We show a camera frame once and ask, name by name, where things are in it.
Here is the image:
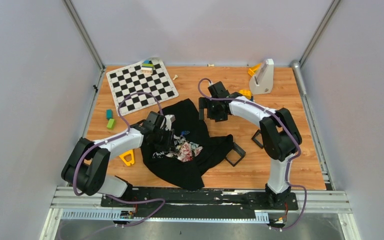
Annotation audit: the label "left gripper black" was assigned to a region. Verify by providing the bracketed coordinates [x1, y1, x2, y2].
[152, 127, 178, 153]

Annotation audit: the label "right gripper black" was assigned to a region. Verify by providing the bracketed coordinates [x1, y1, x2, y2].
[198, 97, 228, 122]

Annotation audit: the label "black printed t-shirt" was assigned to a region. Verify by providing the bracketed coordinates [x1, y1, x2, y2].
[140, 98, 234, 191]

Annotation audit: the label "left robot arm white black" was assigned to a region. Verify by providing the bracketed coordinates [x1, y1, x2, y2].
[61, 111, 176, 207]

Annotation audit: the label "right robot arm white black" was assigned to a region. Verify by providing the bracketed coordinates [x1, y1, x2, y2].
[198, 81, 302, 209]

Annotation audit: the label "yellow triangular plastic tool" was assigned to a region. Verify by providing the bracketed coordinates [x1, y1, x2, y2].
[118, 149, 135, 167]

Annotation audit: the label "toy car with yellow block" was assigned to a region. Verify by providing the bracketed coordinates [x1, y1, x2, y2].
[238, 89, 253, 101]

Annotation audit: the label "green toy block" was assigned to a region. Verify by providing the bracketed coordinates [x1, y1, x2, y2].
[106, 118, 116, 130]

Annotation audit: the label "teal toy block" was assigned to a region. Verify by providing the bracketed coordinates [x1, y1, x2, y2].
[105, 109, 113, 120]

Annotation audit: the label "orange plastic piece behind stand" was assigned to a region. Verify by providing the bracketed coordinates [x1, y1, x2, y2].
[247, 62, 262, 77]

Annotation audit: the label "white angled plastic stand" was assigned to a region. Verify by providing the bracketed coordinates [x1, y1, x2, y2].
[249, 58, 274, 95]

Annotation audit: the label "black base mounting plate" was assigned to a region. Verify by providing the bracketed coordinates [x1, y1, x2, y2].
[99, 187, 300, 220]

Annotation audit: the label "stacked coloured toy blocks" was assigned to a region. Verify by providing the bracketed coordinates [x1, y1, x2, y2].
[140, 60, 154, 74]

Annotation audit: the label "black white chessboard mat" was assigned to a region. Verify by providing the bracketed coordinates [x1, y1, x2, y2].
[106, 57, 179, 116]

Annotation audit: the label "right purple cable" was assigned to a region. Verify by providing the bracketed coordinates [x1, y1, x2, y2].
[197, 78, 309, 232]

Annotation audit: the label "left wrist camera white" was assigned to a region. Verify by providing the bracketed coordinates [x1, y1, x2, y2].
[164, 114, 176, 131]

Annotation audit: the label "black square frame far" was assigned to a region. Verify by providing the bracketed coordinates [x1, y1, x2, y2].
[251, 129, 264, 149]

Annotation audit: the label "black square frame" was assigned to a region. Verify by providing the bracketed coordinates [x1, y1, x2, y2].
[251, 129, 264, 149]
[224, 142, 246, 167]

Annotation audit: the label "black square frame near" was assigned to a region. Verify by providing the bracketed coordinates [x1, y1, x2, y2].
[224, 142, 246, 167]

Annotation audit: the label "aluminium rail frame front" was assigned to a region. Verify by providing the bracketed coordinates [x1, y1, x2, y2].
[40, 187, 361, 240]

